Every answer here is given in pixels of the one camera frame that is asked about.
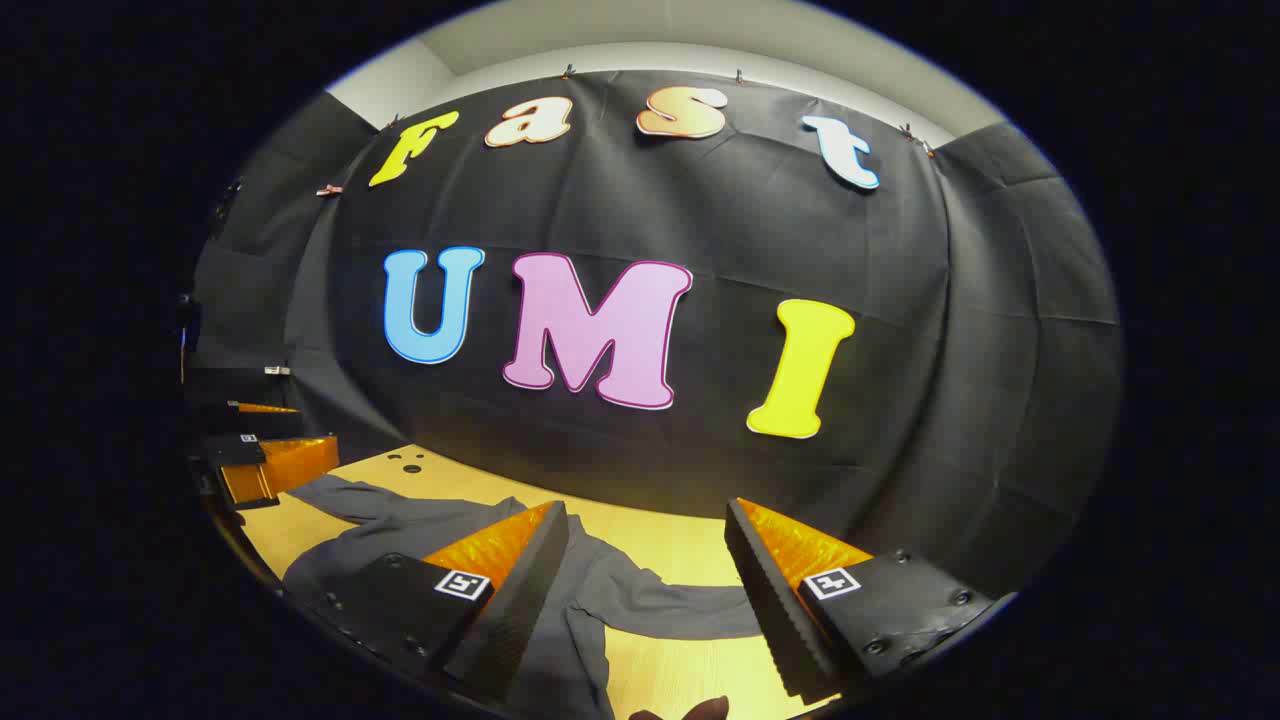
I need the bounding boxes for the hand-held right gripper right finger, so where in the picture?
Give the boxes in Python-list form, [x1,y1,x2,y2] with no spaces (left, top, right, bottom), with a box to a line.
[725,497,1001,706]

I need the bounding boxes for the black backdrop cloth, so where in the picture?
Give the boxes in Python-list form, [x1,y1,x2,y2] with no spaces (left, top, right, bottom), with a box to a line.
[180,68,1126,601]

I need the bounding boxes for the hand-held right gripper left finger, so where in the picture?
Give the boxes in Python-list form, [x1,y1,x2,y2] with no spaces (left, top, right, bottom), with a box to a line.
[285,500,571,707]

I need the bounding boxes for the grey collared shirt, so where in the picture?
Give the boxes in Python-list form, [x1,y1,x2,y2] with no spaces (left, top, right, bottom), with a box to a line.
[283,473,766,720]

